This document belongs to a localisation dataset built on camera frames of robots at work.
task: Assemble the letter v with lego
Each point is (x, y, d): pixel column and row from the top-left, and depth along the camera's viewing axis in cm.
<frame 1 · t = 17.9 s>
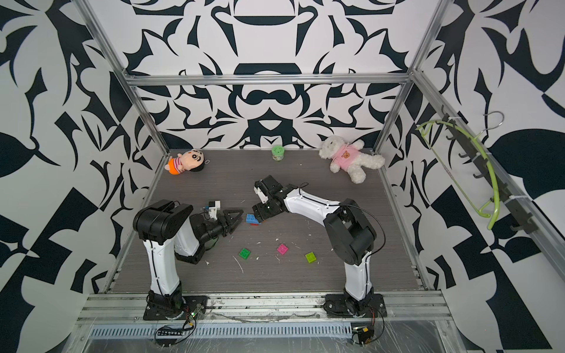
left hand: (240, 211, 92), fingers open
right hand: (260, 209, 91), fingers open
cartoon boy plush doll: (193, 160, 107), point 9 cm above the table
green lidded plastic jar: (277, 152, 115), point 6 cm above the table
white teddy bear pink shirt: (349, 157, 110), point 8 cm above the table
blue long lego brick: (250, 218, 93), point 4 cm above the table
red lego brick: (254, 224, 94), point 2 cm above the table
green lego brick: (244, 253, 86), point 2 cm above the table
pink lego brick: (282, 248, 87), point 2 cm above the table
lime green lego brick: (310, 257, 86), on the table

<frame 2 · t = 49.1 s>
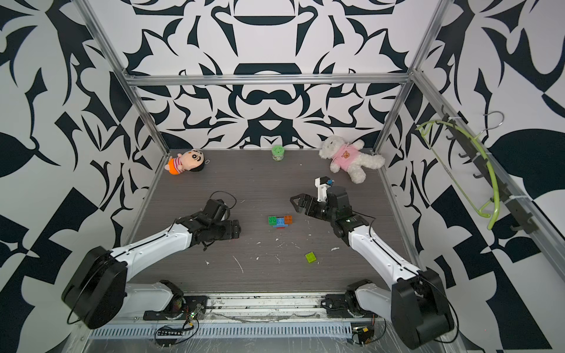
left hand: (230, 226, 88), fingers open
right hand: (298, 199, 82), fingers open
blue long lego brick: (280, 223, 92), point 4 cm above the table
green lego brick: (272, 220, 91), point 6 cm above the table
orange lego brick: (288, 219, 91), point 6 cm above the table
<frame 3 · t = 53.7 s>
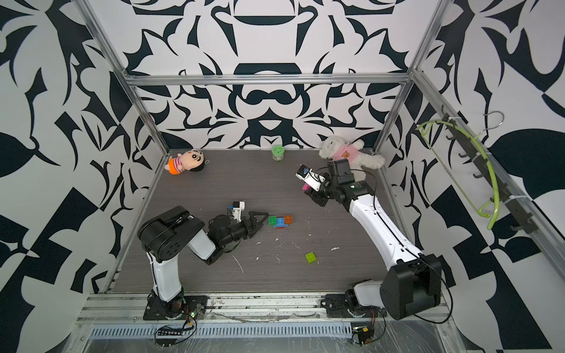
left hand: (265, 215, 88), fingers open
right hand: (310, 182, 82), fingers open
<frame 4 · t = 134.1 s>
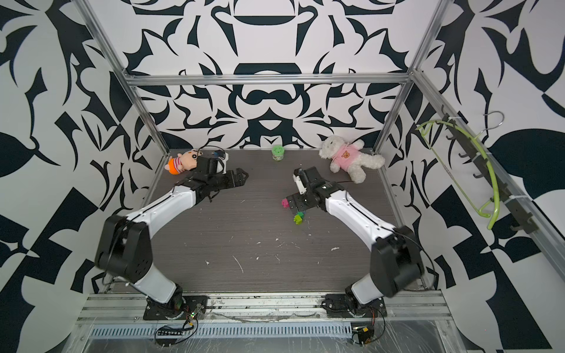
left hand: (237, 172, 90), fingers open
right hand: (301, 196, 88), fingers open
lime green lego brick: (297, 219, 95), point 2 cm above the table
